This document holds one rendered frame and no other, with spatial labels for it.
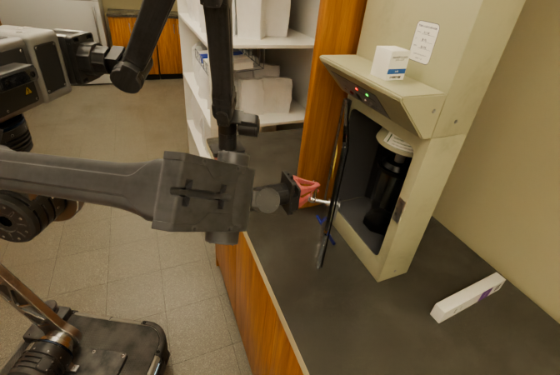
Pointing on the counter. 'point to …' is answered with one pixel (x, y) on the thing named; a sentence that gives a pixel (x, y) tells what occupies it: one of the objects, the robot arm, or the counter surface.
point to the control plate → (361, 94)
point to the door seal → (338, 186)
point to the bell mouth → (394, 142)
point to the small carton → (390, 62)
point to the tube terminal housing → (442, 153)
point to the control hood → (392, 93)
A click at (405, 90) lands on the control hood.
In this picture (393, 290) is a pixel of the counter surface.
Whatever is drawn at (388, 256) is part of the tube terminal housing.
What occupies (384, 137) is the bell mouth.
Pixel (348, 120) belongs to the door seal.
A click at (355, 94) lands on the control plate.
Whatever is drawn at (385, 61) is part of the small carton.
